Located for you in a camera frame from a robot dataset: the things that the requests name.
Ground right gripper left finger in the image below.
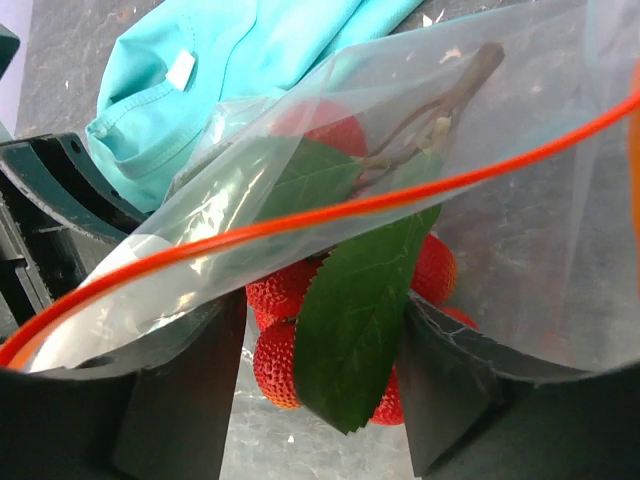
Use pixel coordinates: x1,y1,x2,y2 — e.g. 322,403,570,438
1,290,246,479

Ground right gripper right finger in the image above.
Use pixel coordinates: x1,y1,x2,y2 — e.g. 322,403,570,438
397,295,639,479

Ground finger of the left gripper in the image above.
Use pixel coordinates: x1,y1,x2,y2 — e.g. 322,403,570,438
1,133,147,310

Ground fake strawberries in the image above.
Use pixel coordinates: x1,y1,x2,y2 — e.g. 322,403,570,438
246,42,505,434

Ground clear zip top bag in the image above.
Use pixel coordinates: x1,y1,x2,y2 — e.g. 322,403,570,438
9,1,639,372

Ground teal t-shirt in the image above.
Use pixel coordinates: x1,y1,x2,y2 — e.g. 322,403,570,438
85,0,416,213

